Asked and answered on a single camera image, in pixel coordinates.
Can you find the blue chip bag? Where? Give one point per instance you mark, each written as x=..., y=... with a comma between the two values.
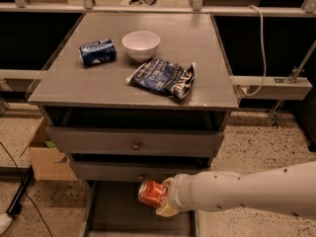
x=164, y=77

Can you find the blue pepsi can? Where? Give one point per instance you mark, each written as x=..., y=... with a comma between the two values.
x=100, y=51

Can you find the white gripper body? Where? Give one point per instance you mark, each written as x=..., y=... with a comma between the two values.
x=178, y=192

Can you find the metal rail frame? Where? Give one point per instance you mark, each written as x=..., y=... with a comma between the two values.
x=228, y=8

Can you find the grey middle drawer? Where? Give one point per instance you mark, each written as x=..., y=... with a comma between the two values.
x=129, y=172

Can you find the orange coke can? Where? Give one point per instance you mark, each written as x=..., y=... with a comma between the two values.
x=152, y=193

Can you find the white bowl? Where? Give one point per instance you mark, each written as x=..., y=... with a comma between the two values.
x=140, y=45

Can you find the open grey bottom drawer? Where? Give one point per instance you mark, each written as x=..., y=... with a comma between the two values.
x=113, y=210

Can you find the cardboard box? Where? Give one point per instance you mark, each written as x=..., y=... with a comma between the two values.
x=49, y=164

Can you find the black floor bar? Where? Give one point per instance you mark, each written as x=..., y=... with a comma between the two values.
x=15, y=207

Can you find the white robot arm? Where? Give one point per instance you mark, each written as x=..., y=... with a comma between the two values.
x=288, y=190

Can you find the grey top drawer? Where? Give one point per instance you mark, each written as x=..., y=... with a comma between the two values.
x=135, y=141

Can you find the grey drawer cabinet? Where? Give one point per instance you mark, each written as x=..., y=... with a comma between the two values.
x=72, y=94

